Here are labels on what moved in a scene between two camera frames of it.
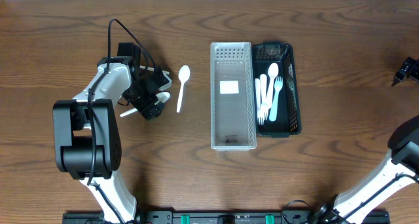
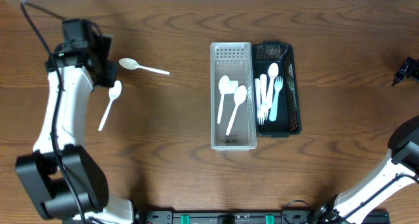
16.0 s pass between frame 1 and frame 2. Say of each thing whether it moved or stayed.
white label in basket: stayed
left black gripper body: moved
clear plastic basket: stayed
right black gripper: stayed
